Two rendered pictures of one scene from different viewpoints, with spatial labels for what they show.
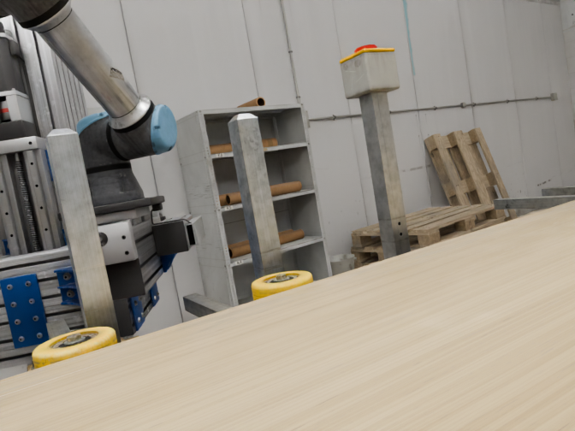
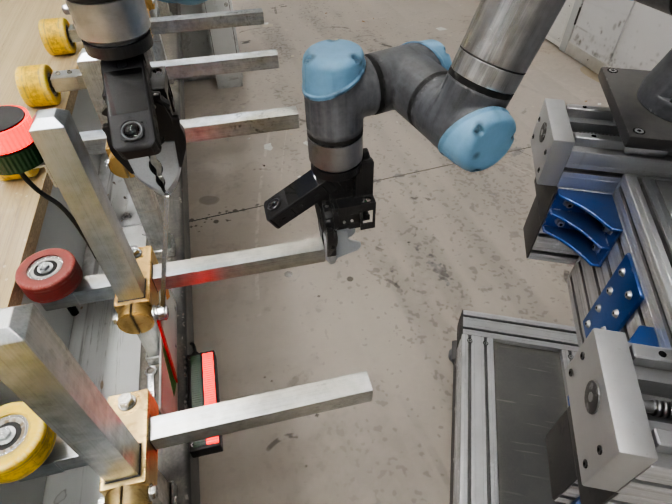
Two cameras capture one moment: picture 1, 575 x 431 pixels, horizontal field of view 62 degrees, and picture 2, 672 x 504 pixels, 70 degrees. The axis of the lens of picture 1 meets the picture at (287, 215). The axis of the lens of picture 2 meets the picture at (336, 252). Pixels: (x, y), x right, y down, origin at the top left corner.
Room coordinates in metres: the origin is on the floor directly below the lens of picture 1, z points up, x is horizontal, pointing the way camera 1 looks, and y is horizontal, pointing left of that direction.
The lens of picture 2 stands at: (0.89, 0.13, 1.42)
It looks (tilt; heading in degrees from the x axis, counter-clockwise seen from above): 47 degrees down; 106
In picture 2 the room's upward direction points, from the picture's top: straight up
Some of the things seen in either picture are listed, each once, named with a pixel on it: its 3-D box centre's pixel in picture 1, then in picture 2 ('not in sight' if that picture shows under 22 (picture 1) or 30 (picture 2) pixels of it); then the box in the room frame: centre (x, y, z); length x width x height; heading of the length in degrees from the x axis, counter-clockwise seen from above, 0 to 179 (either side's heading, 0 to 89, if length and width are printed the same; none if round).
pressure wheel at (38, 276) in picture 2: not in sight; (60, 290); (0.36, 0.46, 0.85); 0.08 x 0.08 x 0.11
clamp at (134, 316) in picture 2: not in sight; (136, 289); (0.46, 0.49, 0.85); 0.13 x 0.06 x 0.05; 120
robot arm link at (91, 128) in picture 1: (104, 140); not in sight; (1.27, 0.44, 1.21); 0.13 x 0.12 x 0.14; 70
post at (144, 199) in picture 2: not in sight; (138, 182); (0.35, 0.69, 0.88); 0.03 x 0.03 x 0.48; 30
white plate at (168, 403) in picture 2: not in sight; (169, 348); (0.51, 0.46, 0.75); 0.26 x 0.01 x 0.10; 120
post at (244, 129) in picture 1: (269, 270); not in sight; (0.72, 0.04, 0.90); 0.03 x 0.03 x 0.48; 30
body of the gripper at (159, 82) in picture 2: not in sight; (133, 83); (0.51, 0.58, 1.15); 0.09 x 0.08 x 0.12; 120
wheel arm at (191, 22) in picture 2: not in sight; (162, 24); (0.13, 1.19, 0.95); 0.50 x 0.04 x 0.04; 30
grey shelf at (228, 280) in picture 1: (257, 215); not in sight; (3.61, 0.22, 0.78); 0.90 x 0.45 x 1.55; 125
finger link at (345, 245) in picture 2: not in sight; (343, 247); (0.75, 0.66, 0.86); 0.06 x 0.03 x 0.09; 30
